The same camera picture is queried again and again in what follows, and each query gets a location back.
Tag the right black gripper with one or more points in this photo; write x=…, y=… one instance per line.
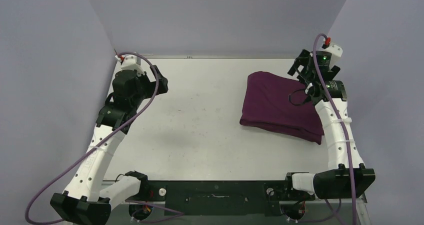
x=303, y=60

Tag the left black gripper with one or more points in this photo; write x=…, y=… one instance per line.
x=151, y=85

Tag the purple cloth wrap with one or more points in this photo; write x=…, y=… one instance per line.
x=268, y=105

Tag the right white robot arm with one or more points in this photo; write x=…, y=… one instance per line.
x=347, y=176

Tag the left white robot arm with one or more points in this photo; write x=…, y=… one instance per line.
x=83, y=201

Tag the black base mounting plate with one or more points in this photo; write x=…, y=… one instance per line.
x=222, y=198

